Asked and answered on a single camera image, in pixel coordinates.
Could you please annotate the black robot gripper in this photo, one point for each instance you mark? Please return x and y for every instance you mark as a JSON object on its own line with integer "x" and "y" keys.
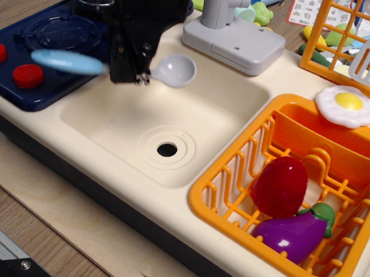
{"x": 136, "y": 27}

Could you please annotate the grey spoon with blue handle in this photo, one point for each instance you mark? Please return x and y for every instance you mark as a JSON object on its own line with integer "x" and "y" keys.
{"x": 175, "y": 71}

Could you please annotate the cream toy sink unit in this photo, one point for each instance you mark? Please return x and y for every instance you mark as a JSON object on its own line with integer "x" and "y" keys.
{"x": 174, "y": 163}

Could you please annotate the red stove knob right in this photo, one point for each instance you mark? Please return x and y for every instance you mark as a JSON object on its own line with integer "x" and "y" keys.
{"x": 28, "y": 76}

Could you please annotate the grey toy faucet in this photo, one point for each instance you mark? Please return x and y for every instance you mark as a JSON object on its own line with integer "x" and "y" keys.
{"x": 236, "y": 42}

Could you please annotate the navy blue toy stove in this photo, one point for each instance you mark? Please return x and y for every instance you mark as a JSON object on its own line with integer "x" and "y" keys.
{"x": 50, "y": 38}

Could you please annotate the green toy vegetable piece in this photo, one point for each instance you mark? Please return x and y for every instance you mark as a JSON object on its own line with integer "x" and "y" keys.
{"x": 263, "y": 15}

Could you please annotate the printed paper card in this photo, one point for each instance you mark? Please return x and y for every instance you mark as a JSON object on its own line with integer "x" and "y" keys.
{"x": 304, "y": 12}

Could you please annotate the red toy pepper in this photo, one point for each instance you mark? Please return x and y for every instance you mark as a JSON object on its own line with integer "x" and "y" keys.
{"x": 280, "y": 188}

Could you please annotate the orange utensil rack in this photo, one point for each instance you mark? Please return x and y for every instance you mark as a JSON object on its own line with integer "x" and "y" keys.
{"x": 338, "y": 34}

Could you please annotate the toy fried egg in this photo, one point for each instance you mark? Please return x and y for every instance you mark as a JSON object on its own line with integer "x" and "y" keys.
{"x": 345, "y": 106}

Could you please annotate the purple toy eggplant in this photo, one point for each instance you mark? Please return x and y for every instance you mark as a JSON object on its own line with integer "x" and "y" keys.
{"x": 299, "y": 235}

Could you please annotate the orange dish drainer basket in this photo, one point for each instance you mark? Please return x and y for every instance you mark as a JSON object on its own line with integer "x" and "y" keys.
{"x": 337, "y": 161}

